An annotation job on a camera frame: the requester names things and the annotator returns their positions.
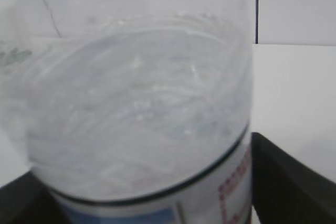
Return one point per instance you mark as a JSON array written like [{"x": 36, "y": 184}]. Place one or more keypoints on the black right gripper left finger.
[{"x": 26, "y": 200}]

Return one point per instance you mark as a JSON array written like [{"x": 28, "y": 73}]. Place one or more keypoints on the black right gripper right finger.
[{"x": 287, "y": 191}]

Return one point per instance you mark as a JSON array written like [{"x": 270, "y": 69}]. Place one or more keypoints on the clear water bottle red label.
[{"x": 140, "y": 112}]

